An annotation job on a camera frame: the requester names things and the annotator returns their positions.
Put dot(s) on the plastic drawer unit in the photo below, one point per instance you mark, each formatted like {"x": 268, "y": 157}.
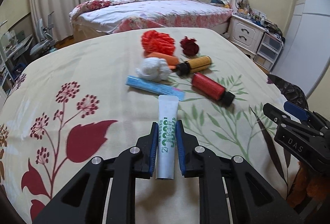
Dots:
{"x": 268, "y": 51}

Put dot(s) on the yellow bottle black cap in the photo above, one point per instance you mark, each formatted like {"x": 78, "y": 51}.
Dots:
{"x": 193, "y": 65}

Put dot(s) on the orange paper piece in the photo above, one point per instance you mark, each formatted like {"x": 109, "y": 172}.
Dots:
{"x": 172, "y": 61}

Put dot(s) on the white crumpled tissue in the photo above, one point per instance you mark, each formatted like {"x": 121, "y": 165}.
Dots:
{"x": 154, "y": 69}

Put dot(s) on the white green tube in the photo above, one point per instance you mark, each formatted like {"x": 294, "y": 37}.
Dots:
{"x": 167, "y": 118}

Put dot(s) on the grey desk chair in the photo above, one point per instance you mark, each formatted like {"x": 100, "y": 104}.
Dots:
{"x": 46, "y": 44}

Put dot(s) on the nightstand clutter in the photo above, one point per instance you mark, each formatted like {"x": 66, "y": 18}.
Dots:
{"x": 245, "y": 11}

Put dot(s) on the red foam net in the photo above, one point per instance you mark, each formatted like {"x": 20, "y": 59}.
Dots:
{"x": 156, "y": 42}

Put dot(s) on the white bookshelf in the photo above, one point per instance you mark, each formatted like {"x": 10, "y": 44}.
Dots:
{"x": 7, "y": 81}

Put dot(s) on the white tufted bed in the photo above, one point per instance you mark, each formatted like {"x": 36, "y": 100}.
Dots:
{"x": 210, "y": 14}

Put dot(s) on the red bottle black cap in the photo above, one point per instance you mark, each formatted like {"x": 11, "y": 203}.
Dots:
{"x": 212, "y": 89}

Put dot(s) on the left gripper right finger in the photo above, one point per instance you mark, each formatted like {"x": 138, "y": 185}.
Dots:
{"x": 187, "y": 158}

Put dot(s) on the black trash bin with liner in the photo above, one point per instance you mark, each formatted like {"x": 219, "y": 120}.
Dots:
{"x": 291, "y": 92}

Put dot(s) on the study desk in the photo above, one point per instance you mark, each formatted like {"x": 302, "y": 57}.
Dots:
{"x": 11, "y": 48}

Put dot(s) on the white nightstand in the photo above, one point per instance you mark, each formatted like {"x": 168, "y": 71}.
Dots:
{"x": 245, "y": 34}

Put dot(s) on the floral cream tablecloth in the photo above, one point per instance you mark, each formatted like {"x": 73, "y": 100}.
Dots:
{"x": 74, "y": 104}

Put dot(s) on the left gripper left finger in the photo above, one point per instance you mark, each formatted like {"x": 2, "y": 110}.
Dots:
{"x": 148, "y": 144}

